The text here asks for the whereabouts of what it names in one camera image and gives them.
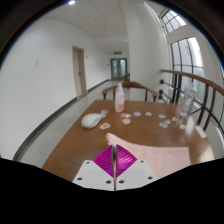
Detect pink towel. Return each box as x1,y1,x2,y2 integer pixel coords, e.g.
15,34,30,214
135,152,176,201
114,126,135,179
105,132,192,181

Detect beige single door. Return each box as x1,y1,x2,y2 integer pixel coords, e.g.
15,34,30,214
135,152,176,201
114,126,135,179
72,46,88,98

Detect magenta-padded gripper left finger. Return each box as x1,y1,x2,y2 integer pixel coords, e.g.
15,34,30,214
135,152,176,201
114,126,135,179
72,145,116,191

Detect white pump bottle orange label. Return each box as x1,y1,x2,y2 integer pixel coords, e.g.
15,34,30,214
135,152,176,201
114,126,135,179
114,82,126,113

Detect arched grid window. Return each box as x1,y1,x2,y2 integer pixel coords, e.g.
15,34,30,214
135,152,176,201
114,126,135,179
159,8,188,35

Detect glazed double door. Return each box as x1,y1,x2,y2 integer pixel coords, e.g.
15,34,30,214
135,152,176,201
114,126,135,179
110,57,128,81

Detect tall dark-framed window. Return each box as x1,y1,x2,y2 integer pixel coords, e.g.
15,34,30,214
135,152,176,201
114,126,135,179
169,36,205,96

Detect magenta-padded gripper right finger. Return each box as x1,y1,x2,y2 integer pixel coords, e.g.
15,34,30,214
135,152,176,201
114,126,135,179
114,144,157,191

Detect wooden chair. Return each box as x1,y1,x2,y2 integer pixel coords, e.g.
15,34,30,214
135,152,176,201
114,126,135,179
101,80,158,103

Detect wooden handrail black balusters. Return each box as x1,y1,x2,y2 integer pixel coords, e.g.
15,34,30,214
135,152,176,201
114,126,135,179
159,69,224,135

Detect white paper card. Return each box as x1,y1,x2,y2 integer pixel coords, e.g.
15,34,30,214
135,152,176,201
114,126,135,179
194,125,208,139

